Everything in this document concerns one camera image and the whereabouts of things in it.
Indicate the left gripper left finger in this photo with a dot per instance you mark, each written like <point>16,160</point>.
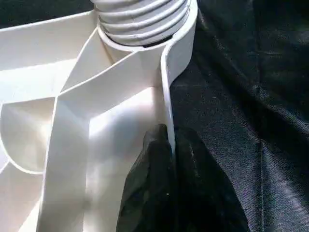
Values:
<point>149,193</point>

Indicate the white plastic table leg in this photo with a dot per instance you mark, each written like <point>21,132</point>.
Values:
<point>142,19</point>

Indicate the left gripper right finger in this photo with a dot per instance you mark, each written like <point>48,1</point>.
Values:
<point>203,203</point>

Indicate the white plastic table top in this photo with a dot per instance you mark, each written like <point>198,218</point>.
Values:
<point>106,125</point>

